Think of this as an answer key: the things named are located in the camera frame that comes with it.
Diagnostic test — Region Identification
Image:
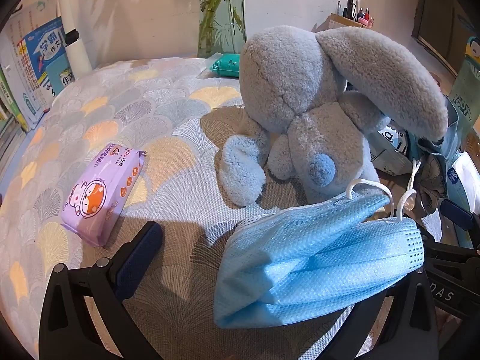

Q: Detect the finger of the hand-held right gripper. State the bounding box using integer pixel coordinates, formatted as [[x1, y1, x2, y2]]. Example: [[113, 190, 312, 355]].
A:
[[440, 199, 475, 231], [422, 232, 480, 267]]

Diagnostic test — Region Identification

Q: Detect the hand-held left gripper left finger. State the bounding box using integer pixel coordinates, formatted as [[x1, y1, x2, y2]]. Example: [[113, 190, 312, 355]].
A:
[[38, 221, 164, 360]]

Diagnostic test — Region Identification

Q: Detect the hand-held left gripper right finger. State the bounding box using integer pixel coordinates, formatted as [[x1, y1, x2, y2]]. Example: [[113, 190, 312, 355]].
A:
[[330, 270, 439, 360]]

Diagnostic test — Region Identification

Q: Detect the teal cloth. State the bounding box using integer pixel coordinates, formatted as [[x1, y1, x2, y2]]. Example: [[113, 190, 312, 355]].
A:
[[407, 95, 464, 169]]

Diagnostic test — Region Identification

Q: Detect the blue face mask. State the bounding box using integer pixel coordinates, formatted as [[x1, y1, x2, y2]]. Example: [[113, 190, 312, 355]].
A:
[[213, 159, 426, 329]]

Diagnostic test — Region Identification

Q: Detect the white plastic package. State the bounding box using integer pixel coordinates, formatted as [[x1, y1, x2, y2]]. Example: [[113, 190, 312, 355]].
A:
[[446, 152, 480, 214]]

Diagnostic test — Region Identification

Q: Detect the brown cloth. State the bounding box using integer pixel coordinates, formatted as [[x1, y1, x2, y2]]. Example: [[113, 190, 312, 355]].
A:
[[412, 154, 451, 214]]

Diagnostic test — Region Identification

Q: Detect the purple tissue packet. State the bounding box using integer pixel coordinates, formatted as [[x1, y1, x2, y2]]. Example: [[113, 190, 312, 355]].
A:
[[61, 142, 148, 248]]

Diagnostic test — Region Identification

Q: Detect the white teal tissue pack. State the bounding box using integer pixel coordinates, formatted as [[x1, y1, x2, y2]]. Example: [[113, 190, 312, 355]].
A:
[[369, 116, 417, 175]]

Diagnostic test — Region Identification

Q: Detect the cartoon printed bag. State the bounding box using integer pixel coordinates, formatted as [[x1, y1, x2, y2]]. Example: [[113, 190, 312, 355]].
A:
[[448, 35, 480, 128]]

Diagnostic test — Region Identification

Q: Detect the patterned tablecloth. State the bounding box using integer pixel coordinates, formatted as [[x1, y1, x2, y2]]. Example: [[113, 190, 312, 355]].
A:
[[0, 57, 424, 360]]

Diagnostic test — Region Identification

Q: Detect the cardboard box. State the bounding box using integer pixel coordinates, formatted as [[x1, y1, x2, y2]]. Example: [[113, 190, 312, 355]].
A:
[[410, 0, 480, 76]]

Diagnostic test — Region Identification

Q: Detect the row of books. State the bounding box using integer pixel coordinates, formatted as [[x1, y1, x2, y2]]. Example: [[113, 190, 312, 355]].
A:
[[0, 64, 29, 166]]

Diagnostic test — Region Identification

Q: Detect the grey-blue plush bunny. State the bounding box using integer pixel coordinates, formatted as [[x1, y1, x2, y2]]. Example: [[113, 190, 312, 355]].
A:
[[218, 25, 449, 208]]

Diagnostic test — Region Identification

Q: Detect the green tissue packet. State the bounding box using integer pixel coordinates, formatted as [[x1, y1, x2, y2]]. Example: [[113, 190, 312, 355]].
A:
[[208, 53, 241, 79]]

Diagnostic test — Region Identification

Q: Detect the white lamp pole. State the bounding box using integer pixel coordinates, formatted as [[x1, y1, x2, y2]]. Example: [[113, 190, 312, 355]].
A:
[[56, 0, 92, 76]]

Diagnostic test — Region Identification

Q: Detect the cardboard pen holder with pens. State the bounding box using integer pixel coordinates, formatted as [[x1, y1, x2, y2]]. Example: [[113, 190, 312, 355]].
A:
[[335, 0, 376, 27]]

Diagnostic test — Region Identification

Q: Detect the glass vase with bamboo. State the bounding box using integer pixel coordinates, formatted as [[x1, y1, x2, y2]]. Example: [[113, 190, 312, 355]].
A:
[[197, 0, 248, 59]]

